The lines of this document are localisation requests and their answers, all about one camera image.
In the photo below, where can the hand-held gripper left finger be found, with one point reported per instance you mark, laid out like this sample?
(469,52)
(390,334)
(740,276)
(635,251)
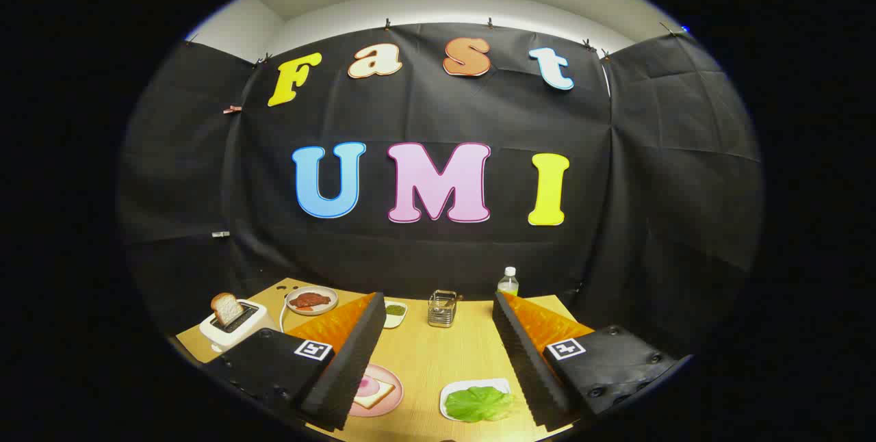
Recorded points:
(349,373)

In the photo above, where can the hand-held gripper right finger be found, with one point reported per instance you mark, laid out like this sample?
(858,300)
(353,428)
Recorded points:
(530,373)

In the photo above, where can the green lettuce leaf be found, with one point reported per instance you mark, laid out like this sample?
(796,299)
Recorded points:
(479,404)

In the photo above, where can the toasted white bread slice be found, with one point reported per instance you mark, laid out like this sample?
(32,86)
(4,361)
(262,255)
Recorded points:
(226,308)

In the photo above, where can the pink ham slice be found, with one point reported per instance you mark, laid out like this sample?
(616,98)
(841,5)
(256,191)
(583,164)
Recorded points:
(366,384)

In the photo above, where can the bread slice with pale crust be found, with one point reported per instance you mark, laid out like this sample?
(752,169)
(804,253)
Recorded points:
(376,395)

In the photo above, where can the round pink plate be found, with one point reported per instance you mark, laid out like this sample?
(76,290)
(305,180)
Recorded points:
(391,377)

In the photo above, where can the round grey-white plate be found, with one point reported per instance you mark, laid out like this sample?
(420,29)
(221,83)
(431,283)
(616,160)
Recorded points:
(323,310)

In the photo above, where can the white divided dish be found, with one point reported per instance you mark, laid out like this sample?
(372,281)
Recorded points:
(395,321)

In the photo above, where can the white square plate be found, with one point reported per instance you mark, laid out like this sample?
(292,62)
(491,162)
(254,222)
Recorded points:
(455,387)

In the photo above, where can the brown meat slice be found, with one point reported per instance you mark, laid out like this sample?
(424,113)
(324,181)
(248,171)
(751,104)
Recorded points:
(309,299)

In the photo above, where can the clear bottle with green label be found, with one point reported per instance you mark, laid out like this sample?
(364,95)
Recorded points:
(508,284)

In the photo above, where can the white toaster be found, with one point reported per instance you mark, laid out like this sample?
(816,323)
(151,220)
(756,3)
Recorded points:
(222,336)

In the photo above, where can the black backdrop cloth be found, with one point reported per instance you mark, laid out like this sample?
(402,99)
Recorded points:
(424,113)

